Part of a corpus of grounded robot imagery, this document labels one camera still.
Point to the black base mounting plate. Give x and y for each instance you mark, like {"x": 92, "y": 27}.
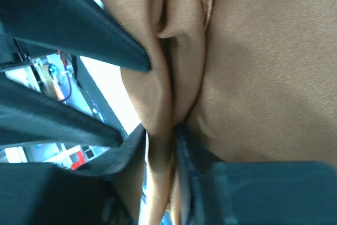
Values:
{"x": 97, "y": 103}

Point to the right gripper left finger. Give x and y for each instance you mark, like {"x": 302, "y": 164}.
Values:
{"x": 107, "y": 191}

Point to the brown cloth napkin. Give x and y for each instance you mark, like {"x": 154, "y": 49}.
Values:
{"x": 254, "y": 80}

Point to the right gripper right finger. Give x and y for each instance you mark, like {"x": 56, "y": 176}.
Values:
{"x": 214, "y": 191}

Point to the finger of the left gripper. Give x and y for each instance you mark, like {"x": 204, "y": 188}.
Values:
{"x": 79, "y": 27}
{"x": 28, "y": 117}

